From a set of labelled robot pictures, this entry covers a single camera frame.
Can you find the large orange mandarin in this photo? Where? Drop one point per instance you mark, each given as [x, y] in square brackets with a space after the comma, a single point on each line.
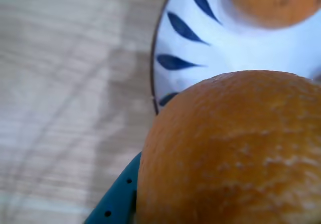
[225, 146]

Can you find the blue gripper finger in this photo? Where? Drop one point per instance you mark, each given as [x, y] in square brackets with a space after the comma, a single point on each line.
[120, 199]

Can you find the white plate blue leaf pattern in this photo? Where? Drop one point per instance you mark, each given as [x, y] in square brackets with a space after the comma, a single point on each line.
[238, 50]

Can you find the small deep orange mandarin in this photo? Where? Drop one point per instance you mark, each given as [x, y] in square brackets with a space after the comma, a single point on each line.
[270, 3]

